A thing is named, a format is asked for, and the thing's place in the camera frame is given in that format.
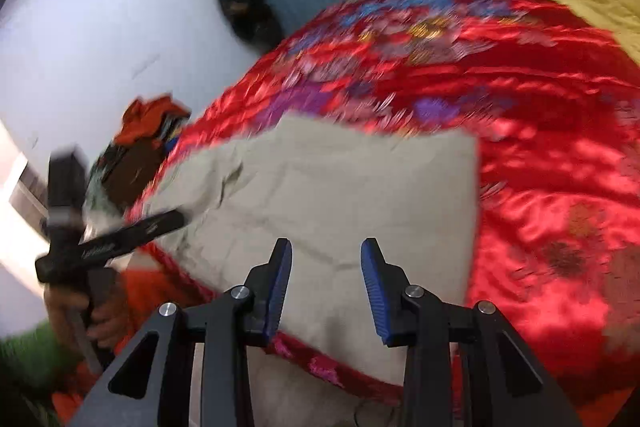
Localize green cloth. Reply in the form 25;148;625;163
0;321;81;413

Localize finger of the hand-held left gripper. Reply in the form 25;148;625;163
127;209;187;242

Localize black hanging coat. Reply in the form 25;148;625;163
200;0;286;55

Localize person's left hand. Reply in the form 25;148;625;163
45;287;129;351

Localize orange garment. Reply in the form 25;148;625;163
114;94;193;146

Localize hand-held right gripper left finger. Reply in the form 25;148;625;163
70;238;293;427

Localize grey-green cloth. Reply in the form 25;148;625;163
82;147;131;230

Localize brown wooden cabinet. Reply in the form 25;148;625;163
102;139;172;214

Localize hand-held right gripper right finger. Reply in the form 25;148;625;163
360;237;583;427

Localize red floral satin blanket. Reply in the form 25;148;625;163
125;0;640;427

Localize beige pants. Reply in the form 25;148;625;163
125;114;481;408

